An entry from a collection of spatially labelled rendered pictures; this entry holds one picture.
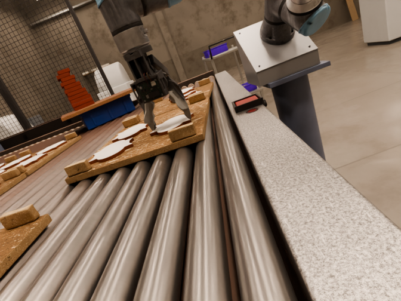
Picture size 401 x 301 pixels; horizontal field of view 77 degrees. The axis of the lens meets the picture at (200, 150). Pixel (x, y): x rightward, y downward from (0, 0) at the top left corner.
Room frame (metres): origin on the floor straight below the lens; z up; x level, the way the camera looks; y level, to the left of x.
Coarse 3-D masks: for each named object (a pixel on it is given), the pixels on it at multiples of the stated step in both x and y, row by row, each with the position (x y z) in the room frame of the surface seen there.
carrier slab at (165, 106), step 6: (210, 84) 1.25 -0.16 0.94; (198, 90) 1.20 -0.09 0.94; (204, 90) 1.13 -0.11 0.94; (210, 90) 1.08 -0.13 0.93; (162, 102) 1.29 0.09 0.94; (168, 102) 1.20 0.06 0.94; (156, 108) 1.16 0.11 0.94; (162, 108) 1.09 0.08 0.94; (168, 108) 1.03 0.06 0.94; (174, 108) 0.97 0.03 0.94; (156, 114) 1.00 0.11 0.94
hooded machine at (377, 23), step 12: (360, 0) 5.23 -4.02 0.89; (372, 0) 4.89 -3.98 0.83; (384, 0) 4.59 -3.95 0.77; (396, 0) 4.56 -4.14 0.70; (360, 12) 5.28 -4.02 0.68; (372, 12) 4.93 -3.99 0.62; (384, 12) 4.62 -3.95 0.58; (396, 12) 4.56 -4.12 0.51; (372, 24) 4.97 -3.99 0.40; (384, 24) 4.65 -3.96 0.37; (396, 24) 4.56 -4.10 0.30; (372, 36) 5.01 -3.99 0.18; (384, 36) 4.68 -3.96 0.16; (396, 36) 4.56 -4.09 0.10
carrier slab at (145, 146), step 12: (192, 108) 0.83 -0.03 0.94; (204, 108) 0.76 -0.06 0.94; (156, 120) 0.87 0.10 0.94; (192, 120) 0.67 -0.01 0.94; (204, 120) 0.62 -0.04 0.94; (120, 132) 0.92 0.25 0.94; (144, 132) 0.75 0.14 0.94; (204, 132) 0.55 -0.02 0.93; (108, 144) 0.79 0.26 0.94; (144, 144) 0.61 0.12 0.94; (156, 144) 0.57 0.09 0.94; (168, 144) 0.53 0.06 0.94; (180, 144) 0.53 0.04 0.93; (120, 156) 0.59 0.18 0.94; (132, 156) 0.55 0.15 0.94; (144, 156) 0.54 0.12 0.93; (96, 168) 0.57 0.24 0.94; (108, 168) 0.56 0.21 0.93; (72, 180) 0.58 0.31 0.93
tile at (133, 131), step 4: (140, 124) 0.86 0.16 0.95; (144, 124) 0.83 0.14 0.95; (128, 128) 0.87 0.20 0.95; (132, 128) 0.84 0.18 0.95; (136, 128) 0.81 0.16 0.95; (140, 128) 0.78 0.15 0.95; (144, 128) 0.77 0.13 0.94; (124, 132) 0.83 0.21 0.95; (128, 132) 0.80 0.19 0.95; (132, 132) 0.78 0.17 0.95; (136, 132) 0.76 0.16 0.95; (140, 132) 0.77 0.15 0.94; (120, 136) 0.79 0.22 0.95; (124, 136) 0.76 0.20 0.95; (128, 136) 0.74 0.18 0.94; (132, 136) 0.75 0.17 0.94; (112, 140) 0.78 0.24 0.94; (116, 140) 0.78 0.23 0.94
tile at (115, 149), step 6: (132, 138) 0.70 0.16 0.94; (114, 144) 0.71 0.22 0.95; (120, 144) 0.68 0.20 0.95; (126, 144) 0.65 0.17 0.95; (132, 144) 0.64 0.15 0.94; (102, 150) 0.69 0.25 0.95; (108, 150) 0.66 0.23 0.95; (114, 150) 0.63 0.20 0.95; (120, 150) 0.61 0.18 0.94; (96, 156) 0.64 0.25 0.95; (102, 156) 0.62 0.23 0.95; (108, 156) 0.60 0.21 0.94; (114, 156) 0.60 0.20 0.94; (90, 162) 0.62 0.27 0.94
